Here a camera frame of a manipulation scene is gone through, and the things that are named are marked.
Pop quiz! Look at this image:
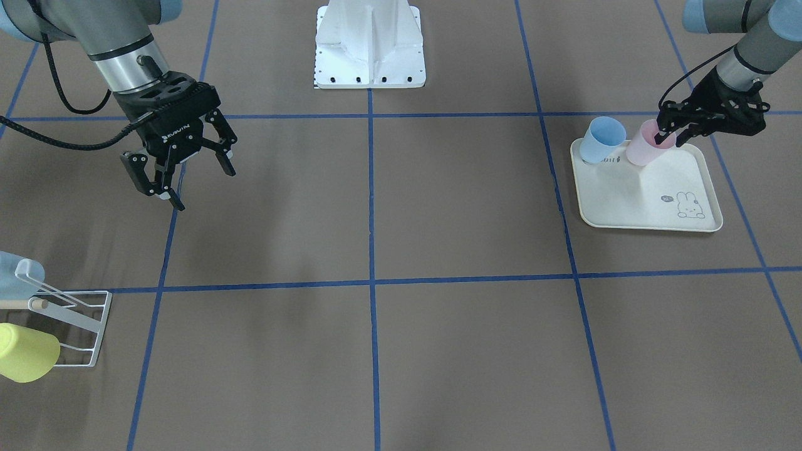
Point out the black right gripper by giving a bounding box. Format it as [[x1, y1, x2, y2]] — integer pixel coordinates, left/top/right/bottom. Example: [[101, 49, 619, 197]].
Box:
[[113, 71, 237, 211]]

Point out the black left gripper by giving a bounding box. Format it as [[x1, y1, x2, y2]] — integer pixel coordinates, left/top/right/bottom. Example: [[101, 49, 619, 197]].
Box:
[[654, 68, 770, 147]]

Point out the pink plastic cup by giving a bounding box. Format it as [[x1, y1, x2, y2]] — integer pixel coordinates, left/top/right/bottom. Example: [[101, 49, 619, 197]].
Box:
[[625, 119, 677, 167]]

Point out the light blue plastic cup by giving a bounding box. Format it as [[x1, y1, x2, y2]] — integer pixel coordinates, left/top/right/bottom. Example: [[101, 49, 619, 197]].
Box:
[[1, 251, 45, 301]]

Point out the yellow plastic cup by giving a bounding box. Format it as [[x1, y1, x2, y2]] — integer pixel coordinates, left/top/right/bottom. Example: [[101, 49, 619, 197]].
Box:
[[1, 323, 61, 383]]

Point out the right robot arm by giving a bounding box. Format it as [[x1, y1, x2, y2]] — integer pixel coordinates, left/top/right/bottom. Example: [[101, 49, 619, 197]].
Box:
[[1, 1, 237, 210]]

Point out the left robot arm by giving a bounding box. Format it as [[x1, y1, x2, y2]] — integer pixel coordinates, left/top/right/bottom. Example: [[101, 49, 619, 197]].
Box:
[[654, 1, 801, 146]]

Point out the blue cup near base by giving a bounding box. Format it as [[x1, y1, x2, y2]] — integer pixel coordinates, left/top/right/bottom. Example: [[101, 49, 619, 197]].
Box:
[[579, 115, 627, 165]]

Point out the cream plastic tray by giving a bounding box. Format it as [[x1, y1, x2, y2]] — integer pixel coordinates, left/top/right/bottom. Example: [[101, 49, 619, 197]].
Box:
[[570, 139, 724, 233]]

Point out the white wire cup rack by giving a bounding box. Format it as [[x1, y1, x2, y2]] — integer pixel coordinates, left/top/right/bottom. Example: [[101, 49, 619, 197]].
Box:
[[1, 279, 113, 368]]

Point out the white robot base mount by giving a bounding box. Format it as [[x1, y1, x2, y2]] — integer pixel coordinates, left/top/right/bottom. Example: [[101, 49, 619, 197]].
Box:
[[313, 1, 427, 90]]

